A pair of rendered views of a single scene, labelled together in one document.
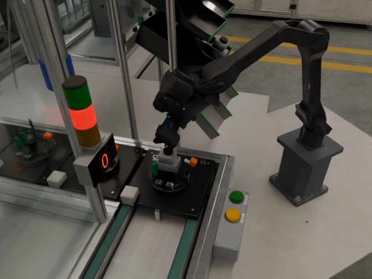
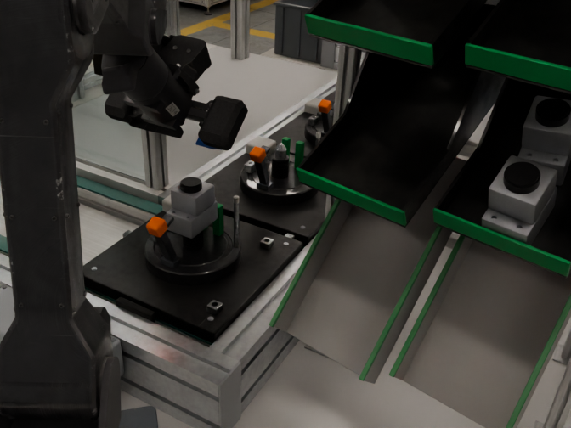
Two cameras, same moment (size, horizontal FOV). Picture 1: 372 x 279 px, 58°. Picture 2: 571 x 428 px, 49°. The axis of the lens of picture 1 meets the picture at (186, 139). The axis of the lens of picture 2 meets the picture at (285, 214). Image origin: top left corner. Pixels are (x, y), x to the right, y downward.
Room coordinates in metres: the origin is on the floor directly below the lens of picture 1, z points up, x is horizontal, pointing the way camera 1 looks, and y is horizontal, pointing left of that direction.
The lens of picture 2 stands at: (1.01, -0.66, 1.52)
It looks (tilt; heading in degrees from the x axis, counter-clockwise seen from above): 32 degrees down; 101
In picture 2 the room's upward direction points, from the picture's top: 3 degrees clockwise
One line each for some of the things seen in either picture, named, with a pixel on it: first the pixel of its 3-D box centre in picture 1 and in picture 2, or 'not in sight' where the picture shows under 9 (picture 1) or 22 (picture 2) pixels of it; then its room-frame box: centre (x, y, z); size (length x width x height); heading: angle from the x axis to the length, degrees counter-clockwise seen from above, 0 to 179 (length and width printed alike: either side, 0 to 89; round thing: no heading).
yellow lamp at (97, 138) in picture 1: (87, 132); not in sight; (0.59, 0.22, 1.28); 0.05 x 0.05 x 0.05
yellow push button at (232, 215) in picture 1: (232, 215); not in sight; (0.59, -0.13, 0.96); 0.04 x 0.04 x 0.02
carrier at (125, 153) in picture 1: (96, 155); (280, 163); (0.81, 0.30, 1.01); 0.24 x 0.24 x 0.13; 73
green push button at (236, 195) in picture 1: (236, 197); not in sight; (0.66, -0.15, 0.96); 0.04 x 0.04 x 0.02
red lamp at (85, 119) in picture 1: (82, 113); not in sight; (0.59, 0.22, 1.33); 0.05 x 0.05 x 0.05
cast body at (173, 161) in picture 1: (165, 158); (195, 200); (0.74, 0.06, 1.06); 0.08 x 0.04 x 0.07; 74
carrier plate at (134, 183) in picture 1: (170, 180); (194, 261); (0.74, 0.05, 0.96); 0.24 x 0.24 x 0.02; 73
